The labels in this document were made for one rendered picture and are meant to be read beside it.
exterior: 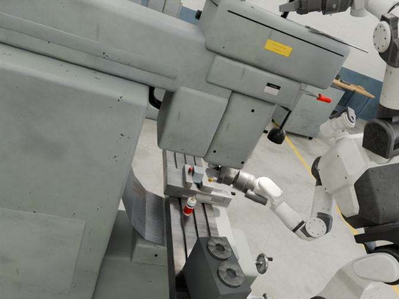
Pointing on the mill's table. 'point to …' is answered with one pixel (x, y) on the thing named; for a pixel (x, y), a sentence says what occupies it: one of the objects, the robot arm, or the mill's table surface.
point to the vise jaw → (206, 184)
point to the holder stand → (215, 271)
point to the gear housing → (252, 81)
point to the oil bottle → (189, 206)
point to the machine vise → (181, 185)
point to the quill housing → (238, 130)
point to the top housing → (271, 42)
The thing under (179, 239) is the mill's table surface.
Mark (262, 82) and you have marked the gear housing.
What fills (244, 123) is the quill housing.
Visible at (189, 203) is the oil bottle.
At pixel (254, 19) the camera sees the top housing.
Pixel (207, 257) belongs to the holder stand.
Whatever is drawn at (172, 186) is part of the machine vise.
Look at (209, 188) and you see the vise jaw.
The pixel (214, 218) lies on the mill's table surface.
